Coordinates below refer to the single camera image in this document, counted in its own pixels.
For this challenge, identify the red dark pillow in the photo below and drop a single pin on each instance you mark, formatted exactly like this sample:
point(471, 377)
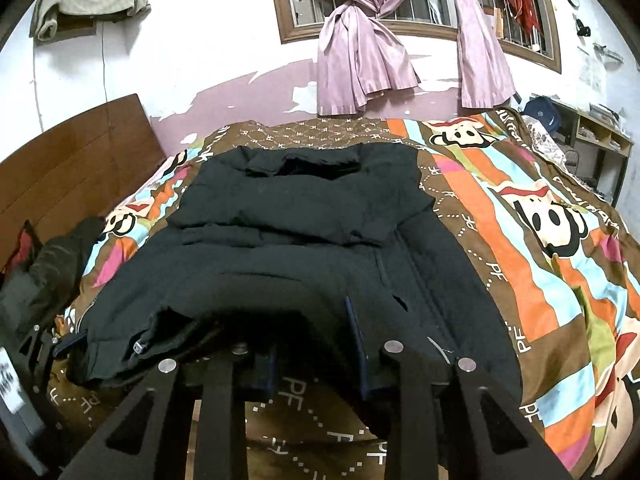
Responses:
point(22, 247)

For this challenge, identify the wooden desk shelf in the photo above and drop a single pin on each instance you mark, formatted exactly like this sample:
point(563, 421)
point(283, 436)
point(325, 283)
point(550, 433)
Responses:
point(600, 140)

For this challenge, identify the wooden framed barred window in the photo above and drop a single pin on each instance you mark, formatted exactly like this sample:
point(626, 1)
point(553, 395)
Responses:
point(280, 5)

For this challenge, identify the navy blue cap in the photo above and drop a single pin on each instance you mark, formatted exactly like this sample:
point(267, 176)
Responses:
point(541, 112)

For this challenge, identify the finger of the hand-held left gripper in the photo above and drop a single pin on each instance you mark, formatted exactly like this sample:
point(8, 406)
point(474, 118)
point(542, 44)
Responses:
point(65, 344)

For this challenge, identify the metal wall rack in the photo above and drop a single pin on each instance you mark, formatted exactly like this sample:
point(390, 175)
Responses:
point(607, 53)

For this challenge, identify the black padded jacket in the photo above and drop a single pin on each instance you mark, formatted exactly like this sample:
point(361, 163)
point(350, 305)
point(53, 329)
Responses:
point(300, 220)

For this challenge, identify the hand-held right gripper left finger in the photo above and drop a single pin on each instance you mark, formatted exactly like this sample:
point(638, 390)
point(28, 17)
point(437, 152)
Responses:
point(220, 410)

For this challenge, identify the pink tied curtain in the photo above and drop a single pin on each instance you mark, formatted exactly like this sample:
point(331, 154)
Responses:
point(480, 60)
point(360, 55)

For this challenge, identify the wooden headboard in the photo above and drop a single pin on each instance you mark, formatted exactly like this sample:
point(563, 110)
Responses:
point(75, 175)

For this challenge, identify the wooden wall shelf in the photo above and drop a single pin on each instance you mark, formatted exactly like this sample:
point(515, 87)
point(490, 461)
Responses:
point(75, 26)

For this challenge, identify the dark green garment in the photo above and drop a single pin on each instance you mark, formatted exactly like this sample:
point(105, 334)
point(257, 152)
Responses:
point(45, 270)

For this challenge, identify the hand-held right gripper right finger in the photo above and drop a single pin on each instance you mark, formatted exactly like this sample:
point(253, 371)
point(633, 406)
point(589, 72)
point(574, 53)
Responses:
point(360, 360)

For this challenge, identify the black wall hook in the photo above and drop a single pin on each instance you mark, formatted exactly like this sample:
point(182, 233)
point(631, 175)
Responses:
point(582, 27)

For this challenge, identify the floral cloth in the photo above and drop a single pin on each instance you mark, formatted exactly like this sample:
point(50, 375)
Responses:
point(547, 146)

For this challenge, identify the brown cartoon printed blanket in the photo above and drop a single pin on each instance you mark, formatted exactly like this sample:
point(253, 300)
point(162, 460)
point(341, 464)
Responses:
point(525, 280)

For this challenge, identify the stack of papers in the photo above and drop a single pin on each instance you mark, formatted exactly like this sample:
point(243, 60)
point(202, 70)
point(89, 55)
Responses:
point(606, 113)

